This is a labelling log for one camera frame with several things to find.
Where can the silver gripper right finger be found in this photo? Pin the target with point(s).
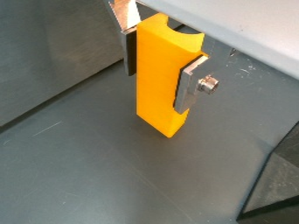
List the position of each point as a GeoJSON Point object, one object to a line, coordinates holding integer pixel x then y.
{"type": "Point", "coordinates": [195, 77]}

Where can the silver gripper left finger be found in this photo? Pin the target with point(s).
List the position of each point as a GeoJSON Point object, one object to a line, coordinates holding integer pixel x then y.
{"type": "Point", "coordinates": [124, 14]}

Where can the yellow arch block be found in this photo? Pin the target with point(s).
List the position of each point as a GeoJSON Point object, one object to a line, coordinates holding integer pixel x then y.
{"type": "Point", "coordinates": [163, 52]}

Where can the black curved stand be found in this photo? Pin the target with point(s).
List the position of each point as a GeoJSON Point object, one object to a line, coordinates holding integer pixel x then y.
{"type": "Point", "coordinates": [273, 201]}

